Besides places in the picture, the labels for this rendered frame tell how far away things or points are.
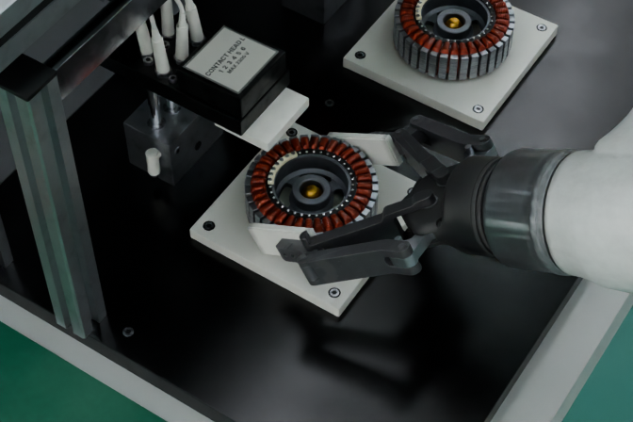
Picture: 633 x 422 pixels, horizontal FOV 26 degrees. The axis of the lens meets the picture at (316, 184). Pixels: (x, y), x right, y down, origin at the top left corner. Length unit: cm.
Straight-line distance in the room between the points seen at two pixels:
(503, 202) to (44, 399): 40
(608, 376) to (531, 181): 109
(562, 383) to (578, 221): 23
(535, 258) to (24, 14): 39
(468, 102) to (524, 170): 29
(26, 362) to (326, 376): 24
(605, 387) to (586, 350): 88
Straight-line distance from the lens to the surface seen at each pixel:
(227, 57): 110
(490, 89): 127
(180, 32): 111
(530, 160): 98
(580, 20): 137
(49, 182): 97
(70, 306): 109
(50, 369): 114
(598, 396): 202
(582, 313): 117
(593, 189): 93
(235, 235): 116
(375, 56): 129
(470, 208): 100
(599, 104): 129
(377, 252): 103
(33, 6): 90
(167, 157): 118
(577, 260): 95
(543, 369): 113
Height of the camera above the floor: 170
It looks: 51 degrees down
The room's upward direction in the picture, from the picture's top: straight up
